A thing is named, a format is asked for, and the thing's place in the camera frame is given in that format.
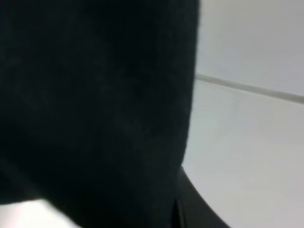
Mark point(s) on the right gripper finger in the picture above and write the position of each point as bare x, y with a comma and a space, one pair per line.
190, 209

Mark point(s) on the black short sleeve shirt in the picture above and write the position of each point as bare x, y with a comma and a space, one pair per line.
95, 101

